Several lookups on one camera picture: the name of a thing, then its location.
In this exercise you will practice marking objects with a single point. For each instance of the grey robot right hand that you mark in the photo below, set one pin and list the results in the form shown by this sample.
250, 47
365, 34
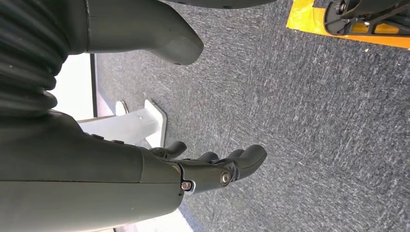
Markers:
80, 179

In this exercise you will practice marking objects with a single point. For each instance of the grey kiosk stand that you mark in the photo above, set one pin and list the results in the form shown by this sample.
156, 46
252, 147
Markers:
128, 126

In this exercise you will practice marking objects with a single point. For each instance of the yellow floor tape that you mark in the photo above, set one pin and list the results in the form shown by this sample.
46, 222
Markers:
304, 19

